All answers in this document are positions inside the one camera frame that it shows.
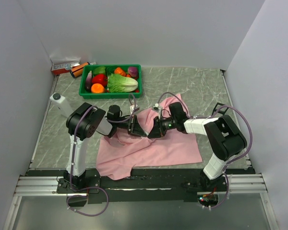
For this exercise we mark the white bottle grey cap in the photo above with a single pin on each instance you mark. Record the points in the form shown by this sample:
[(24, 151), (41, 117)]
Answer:
[(62, 104)]

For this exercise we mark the toy napa cabbage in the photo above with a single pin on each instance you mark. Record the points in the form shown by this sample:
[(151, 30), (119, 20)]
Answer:
[(119, 84)]

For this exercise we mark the red white cardboard box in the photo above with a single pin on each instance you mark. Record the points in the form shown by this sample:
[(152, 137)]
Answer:
[(64, 67)]

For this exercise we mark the toy red bell pepper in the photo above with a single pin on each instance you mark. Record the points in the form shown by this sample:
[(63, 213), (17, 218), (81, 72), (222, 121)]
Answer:
[(100, 79)]

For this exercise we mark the toy purple eggplant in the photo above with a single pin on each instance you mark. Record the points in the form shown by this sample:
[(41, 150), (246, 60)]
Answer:
[(88, 82)]

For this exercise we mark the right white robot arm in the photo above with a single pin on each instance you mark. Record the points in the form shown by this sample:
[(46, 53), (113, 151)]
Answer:
[(224, 136)]

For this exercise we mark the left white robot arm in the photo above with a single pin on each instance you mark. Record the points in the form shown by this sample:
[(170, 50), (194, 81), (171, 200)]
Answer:
[(82, 124)]

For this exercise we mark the toy orange carrot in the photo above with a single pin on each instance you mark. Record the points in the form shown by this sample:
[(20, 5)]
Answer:
[(120, 71)]

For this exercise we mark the toy green pepper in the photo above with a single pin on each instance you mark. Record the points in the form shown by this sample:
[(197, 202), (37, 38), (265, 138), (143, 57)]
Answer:
[(99, 70)]

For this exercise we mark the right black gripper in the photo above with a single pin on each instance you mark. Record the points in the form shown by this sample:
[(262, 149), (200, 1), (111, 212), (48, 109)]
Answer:
[(157, 131)]

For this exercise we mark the black rectangular frame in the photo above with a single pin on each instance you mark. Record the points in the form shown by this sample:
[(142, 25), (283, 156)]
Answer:
[(219, 108)]

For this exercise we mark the wrist white camera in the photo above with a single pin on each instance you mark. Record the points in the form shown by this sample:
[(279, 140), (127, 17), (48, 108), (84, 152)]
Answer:
[(156, 107), (134, 109)]

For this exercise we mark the toy orange fruit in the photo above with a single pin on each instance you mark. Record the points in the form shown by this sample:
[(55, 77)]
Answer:
[(98, 88)]

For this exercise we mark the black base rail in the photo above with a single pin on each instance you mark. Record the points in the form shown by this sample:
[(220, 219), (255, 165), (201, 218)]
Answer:
[(144, 185)]

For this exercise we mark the green plastic crate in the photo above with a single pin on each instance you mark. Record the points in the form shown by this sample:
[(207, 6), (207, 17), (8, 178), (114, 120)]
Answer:
[(110, 95)]

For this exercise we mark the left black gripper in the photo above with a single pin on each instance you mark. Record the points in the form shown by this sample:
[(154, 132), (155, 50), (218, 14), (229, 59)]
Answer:
[(136, 129)]

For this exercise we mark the orange black cylinder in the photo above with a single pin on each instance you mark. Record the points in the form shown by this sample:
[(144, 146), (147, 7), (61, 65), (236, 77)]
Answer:
[(78, 70)]

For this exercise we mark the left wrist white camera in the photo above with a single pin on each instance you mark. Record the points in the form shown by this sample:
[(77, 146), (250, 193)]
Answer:
[(134, 109)]

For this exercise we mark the pink garment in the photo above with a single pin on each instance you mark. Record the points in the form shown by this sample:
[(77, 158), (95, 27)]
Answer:
[(119, 154)]

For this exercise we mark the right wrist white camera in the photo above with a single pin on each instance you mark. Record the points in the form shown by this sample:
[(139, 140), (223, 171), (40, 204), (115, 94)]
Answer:
[(156, 107)]

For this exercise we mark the toy purple onion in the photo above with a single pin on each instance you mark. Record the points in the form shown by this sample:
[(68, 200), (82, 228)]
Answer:
[(132, 71)]

